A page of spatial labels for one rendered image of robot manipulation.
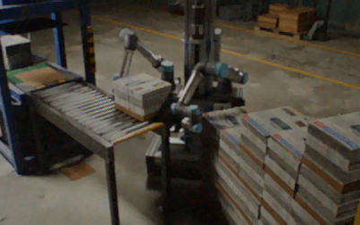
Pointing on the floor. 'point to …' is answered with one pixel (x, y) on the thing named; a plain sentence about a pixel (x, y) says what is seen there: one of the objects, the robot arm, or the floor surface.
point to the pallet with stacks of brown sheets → (288, 20)
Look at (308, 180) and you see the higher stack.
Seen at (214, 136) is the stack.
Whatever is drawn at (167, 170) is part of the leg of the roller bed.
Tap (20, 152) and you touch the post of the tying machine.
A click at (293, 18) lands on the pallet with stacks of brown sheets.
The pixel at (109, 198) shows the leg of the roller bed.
